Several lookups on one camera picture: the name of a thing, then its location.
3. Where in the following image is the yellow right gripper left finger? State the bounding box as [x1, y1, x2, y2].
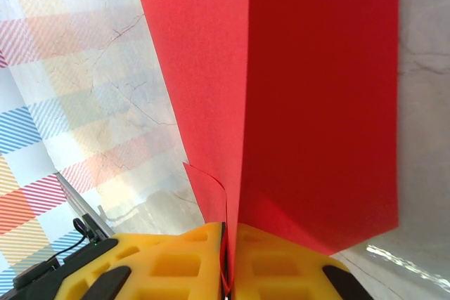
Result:
[56, 221, 228, 300]

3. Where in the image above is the aluminium side rail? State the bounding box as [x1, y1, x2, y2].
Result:
[56, 171, 117, 241]

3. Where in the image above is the red paper sheet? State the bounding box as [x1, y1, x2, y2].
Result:
[129, 0, 401, 297]

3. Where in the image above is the thin black cable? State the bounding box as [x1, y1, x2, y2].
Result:
[45, 217, 89, 268]

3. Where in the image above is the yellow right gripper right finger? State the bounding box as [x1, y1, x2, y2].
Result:
[230, 223, 374, 300]

